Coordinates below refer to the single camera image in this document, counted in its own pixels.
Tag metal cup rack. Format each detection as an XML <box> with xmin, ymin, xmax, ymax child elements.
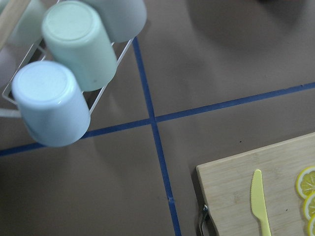
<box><xmin>0</xmin><ymin>0</ymin><xmax>135</xmax><ymax>118</ymax></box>

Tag bamboo cutting board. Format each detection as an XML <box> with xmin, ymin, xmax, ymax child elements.
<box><xmin>196</xmin><ymin>133</ymin><xmax>315</xmax><ymax>236</ymax></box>

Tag lemon slice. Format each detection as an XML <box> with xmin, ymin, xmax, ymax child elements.
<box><xmin>295</xmin><ymin>166</ymin><xmax>315</xmax><ymax>199</ymax></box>
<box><xmin>307</xmin><ymin>215</ymin><xmax>315</xmax><ymax>236</ymax></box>
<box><xmin>303</xmin><ymin>192</ymin><xmax>315</xmax><ymax>220</ymax></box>

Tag lemon slice middle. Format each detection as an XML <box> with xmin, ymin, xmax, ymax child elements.
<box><xmin>303</xmin><ymin>192</ymin><xmax>315</xmax><ymax>220</ymax></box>

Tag grey blue cup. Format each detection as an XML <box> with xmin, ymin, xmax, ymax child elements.
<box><xmin>84</xmin><ymin>0</ymin><xmax>147</xmax><ymax>43</ymax></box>

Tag mint green cup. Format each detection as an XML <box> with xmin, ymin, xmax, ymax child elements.
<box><xmin>41</xmin><ymin>0</ymin><xmax>118</xmax><ymax>92</ymax></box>

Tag yellow plastic knife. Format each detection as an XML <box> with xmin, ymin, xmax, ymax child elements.
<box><xmin>251</xmin><ymin>169</ymin><xmax>271</xmax><ymax>236</ymax></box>

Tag lemon slice bottom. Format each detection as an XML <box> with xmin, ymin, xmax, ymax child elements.
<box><xmin>295</xmin><ymin>166</ymin><xmax>315</xmax><ymax>199</ymax></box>

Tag white cup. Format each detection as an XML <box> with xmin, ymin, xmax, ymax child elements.
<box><xmin>8</xmin><ymin>0</ymin><xmax>46</xmax><ymax>46</ymax></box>

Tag lemon slice top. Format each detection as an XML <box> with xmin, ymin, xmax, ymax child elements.
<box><xmin>307</xmin><ymin>215</ymin><xmax>315</xmax><ymax>236</ymax></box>

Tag light blue cup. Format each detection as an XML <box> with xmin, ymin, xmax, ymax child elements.
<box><xmin>11</xmin><ymin>60</ymin><xmax>91</xmax><ymax>147</ymax></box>

